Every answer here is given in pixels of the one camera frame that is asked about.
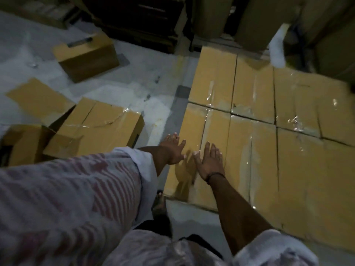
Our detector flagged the open cardboard box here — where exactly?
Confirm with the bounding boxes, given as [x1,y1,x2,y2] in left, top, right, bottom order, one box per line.
[0,124,56,167]

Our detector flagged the tall cardboard carton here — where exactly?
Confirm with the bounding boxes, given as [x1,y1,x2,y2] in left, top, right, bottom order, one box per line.
[235,0,303,52]
[286,0,355,85]
[192,0,234,40]

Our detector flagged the person's right forearm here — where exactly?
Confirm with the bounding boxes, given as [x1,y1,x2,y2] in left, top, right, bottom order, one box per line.
[207,174,274,257]

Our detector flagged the black trousers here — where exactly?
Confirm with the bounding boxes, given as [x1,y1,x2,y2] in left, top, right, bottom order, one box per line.
[135,215,224,260]

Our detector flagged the white striped shirt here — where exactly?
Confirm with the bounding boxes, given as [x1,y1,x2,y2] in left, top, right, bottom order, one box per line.
[0,147,320,266]

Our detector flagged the group of taped cardboard boxes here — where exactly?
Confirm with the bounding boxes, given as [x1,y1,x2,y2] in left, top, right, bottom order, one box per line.
[163,46,355,253]

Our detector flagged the black wristband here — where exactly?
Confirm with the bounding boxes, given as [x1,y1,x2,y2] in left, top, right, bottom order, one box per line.
[205,172,226,184]

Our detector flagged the dark wooden pallet stack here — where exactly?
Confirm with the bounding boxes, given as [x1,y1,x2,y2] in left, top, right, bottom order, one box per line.
[80,0,186,54]

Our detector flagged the person's left hand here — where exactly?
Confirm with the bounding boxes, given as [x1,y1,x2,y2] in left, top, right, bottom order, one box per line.
[160,132,186,165]

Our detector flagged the small closed cardboard box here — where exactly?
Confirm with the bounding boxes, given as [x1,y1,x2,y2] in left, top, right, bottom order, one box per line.
[52,31,120,83]

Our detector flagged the person's right hand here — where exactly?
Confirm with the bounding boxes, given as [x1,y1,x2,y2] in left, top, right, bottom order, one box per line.
[193,141,225,182]

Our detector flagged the crumpled taped cardboard box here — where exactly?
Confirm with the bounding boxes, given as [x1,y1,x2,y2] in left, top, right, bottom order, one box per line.
[42,97,145,159]

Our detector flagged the loose cardboard flap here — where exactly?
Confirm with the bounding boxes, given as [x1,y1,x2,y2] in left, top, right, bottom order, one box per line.
[5,77,77,128]

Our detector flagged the person's left forearm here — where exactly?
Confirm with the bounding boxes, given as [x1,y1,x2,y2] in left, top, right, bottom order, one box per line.
[137,145,167,178]

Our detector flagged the white plastic sheet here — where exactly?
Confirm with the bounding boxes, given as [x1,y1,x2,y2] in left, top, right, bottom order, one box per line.
[267,23,289,67]

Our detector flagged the flat cardboard sheet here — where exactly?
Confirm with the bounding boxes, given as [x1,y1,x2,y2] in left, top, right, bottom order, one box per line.
[0,0,81,29]

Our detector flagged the person's foot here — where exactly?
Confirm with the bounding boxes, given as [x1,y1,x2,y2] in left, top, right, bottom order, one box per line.
[152,190,167,217]

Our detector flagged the utility knife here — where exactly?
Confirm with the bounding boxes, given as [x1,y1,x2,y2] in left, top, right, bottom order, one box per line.
[67,37,94,48]

